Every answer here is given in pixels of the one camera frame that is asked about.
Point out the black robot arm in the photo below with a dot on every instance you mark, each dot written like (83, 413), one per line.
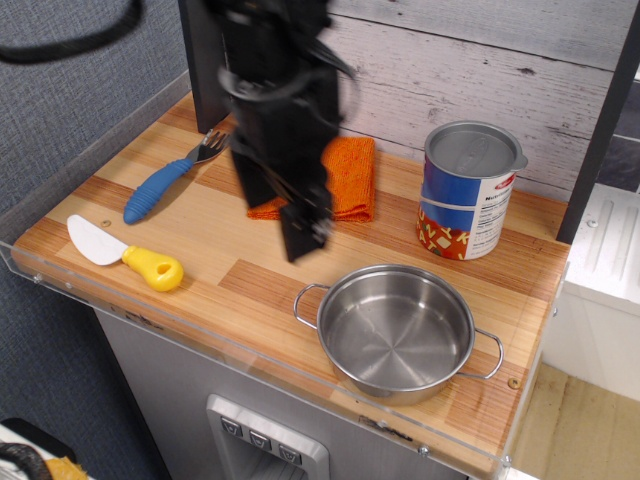
(268, 42)

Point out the black frame post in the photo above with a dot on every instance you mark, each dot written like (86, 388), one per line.
(205, 56)
(615, 99)

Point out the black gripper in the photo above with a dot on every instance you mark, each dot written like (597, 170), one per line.
(281, 134)

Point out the white ridged plastic box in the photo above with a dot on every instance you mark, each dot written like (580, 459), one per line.
(593, 332)

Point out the blue handled metal fork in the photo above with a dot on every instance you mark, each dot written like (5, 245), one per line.
(147, 195)

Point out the black left frame post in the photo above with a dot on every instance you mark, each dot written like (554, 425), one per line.
(205, 56)

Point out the black right frame post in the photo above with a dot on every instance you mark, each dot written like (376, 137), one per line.
(615, 99)

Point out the orange knitted cloth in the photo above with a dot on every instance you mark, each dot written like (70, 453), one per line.
(350, 162)

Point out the yellow handled white toy knife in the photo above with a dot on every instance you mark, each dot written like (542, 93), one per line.
(161, 272)

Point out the blue labelled food can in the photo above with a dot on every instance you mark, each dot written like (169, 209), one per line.
(468, 175)

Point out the silver toy fridge cabinet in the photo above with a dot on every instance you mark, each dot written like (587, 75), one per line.
(171, 381)

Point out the grey dispenser button panel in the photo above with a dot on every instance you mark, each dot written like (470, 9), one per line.
(252, 446)

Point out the yellow object at corner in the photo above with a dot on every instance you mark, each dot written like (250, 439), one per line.
(65, 469)

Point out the stainless steel pot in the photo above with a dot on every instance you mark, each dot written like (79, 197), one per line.
(395, 333)

